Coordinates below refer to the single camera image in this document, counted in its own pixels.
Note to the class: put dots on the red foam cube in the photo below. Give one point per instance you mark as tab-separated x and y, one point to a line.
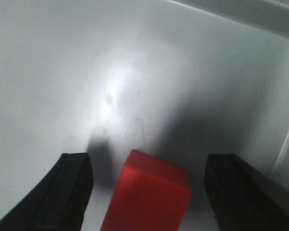
150	195

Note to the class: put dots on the grey plastic tray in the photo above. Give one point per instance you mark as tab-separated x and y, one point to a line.
175	79

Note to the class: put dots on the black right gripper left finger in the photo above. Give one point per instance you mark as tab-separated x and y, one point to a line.
58	202

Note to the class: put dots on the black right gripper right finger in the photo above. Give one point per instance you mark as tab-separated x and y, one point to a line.
242	198

